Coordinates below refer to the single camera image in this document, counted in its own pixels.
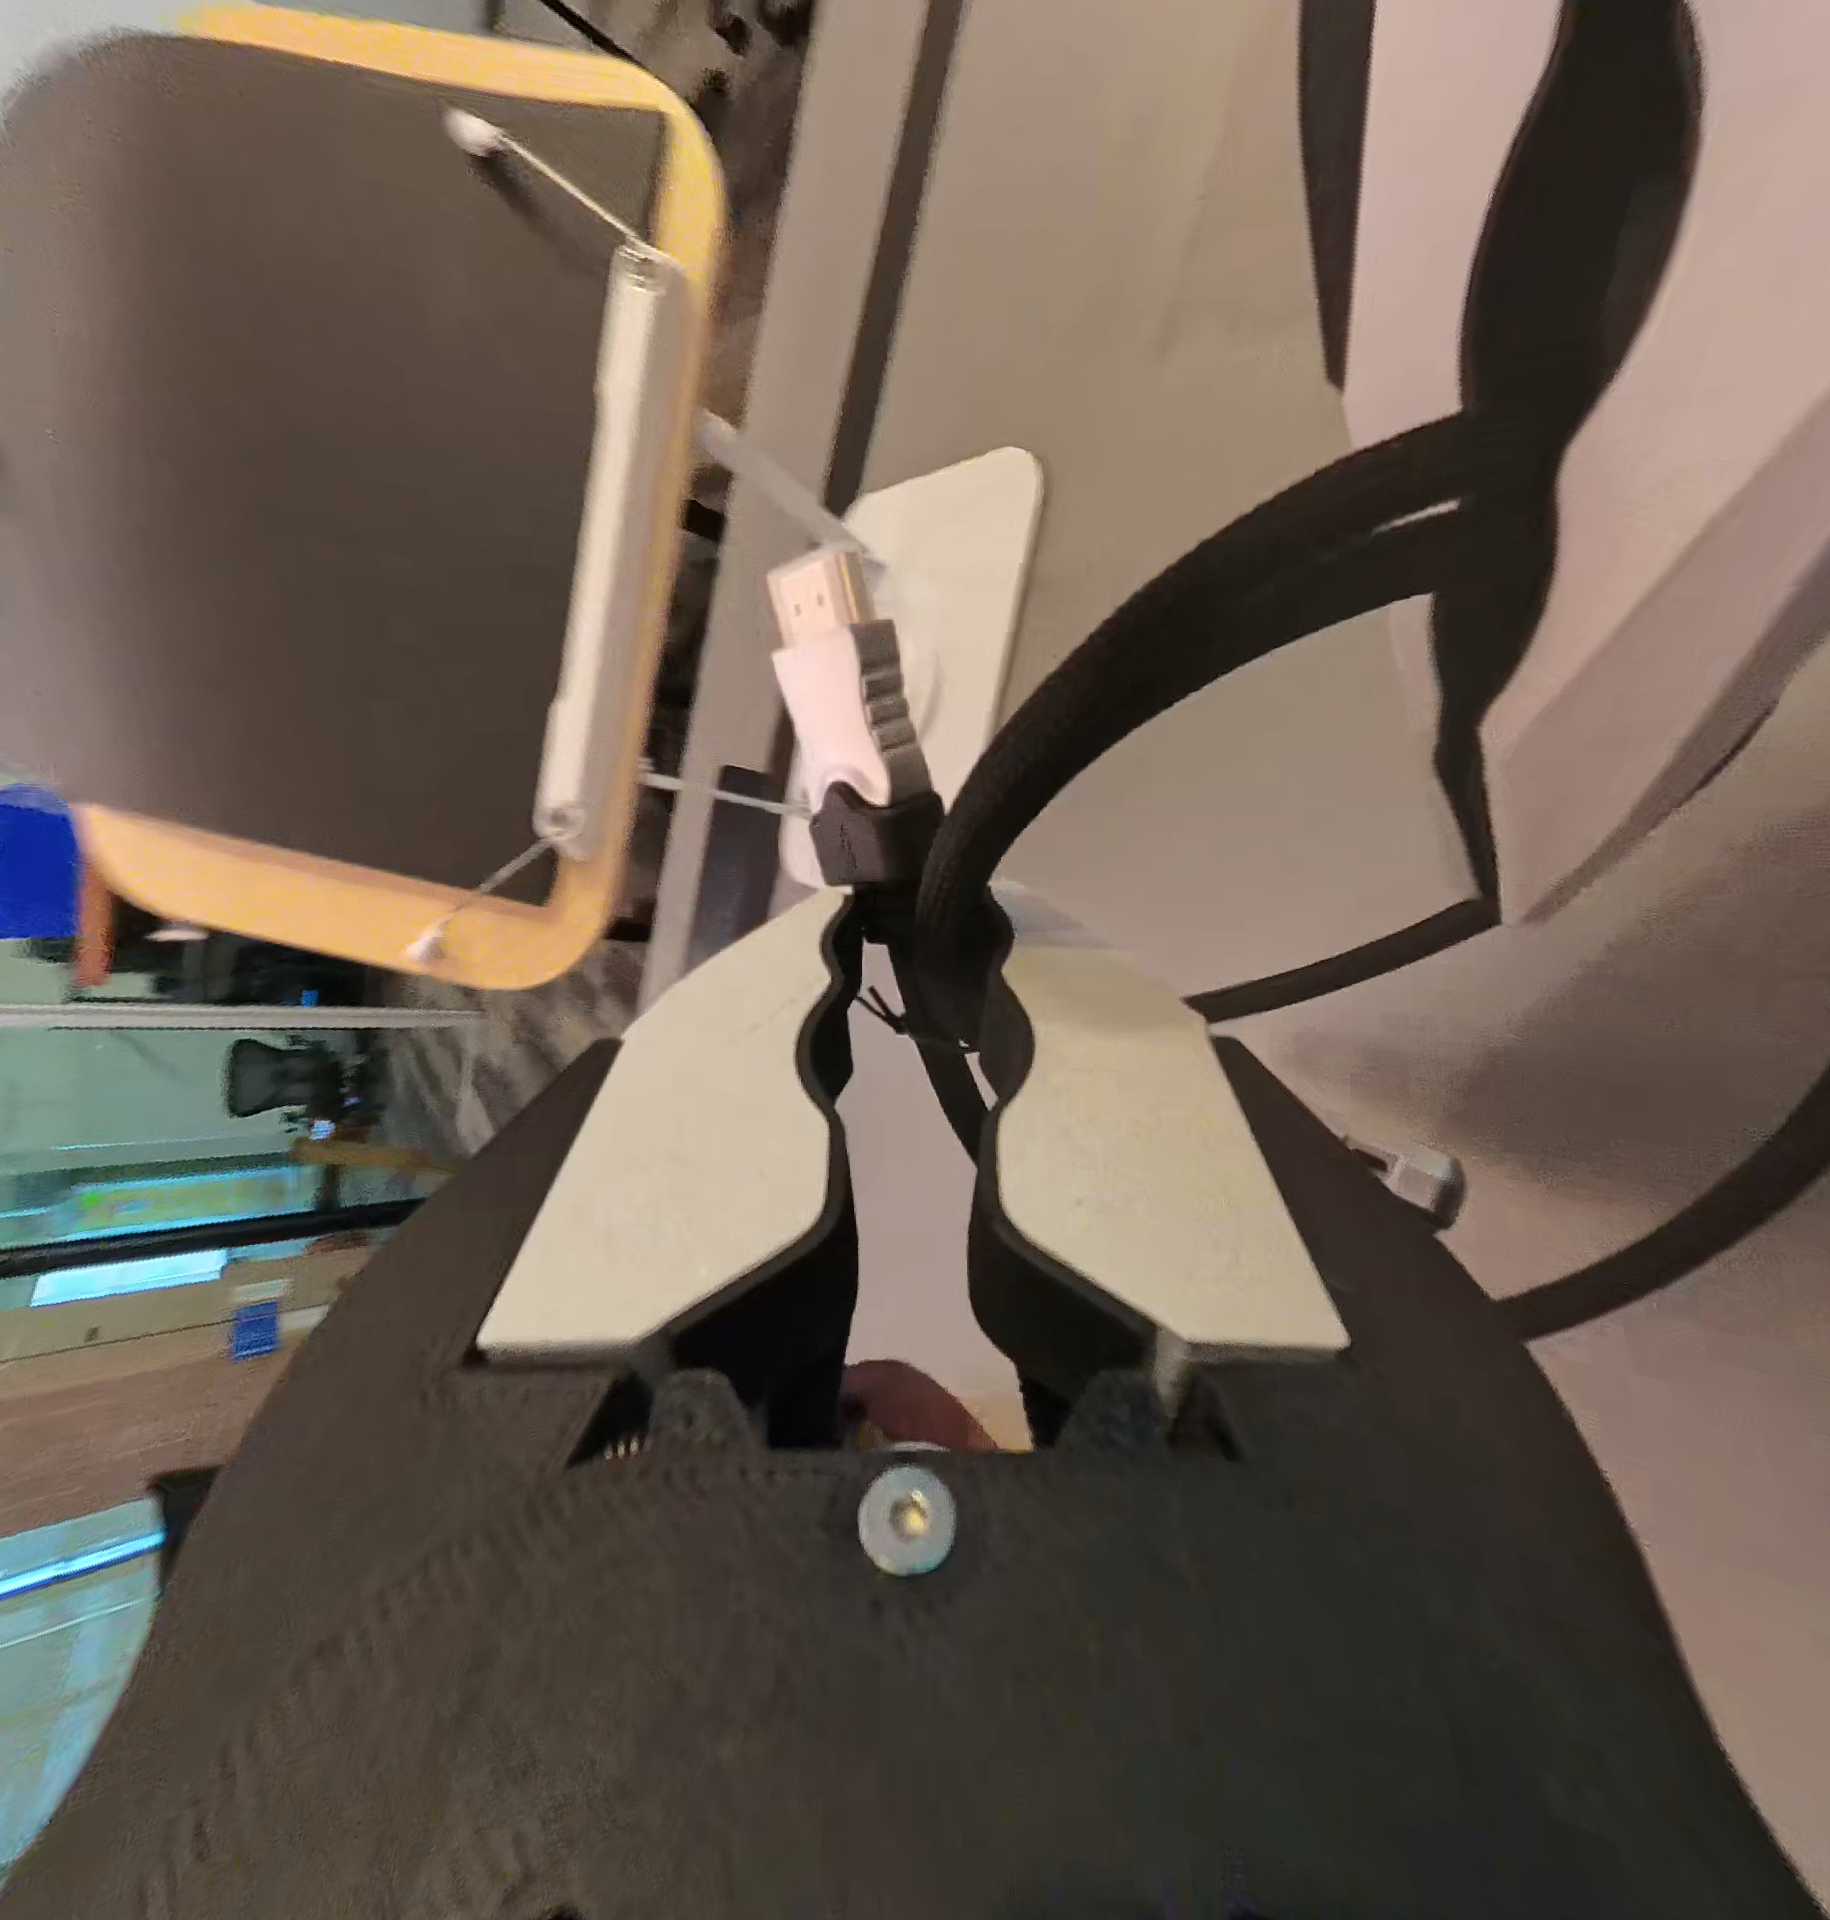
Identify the blue box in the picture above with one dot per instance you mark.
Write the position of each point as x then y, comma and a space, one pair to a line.
16, 865

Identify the grey panel with wooden rim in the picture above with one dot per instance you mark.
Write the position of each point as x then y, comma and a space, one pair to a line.
255, 450

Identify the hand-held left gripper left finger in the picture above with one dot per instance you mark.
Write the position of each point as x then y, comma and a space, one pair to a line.
675, 1186

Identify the black office chair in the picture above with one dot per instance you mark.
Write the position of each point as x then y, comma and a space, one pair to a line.
285, 1074

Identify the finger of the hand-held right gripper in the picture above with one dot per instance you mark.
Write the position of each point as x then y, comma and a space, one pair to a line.
1426, 150
1726, 391

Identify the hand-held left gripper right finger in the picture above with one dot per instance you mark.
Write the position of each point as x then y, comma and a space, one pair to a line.
1170, 1186

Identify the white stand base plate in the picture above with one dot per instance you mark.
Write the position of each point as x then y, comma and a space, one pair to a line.
961, 571

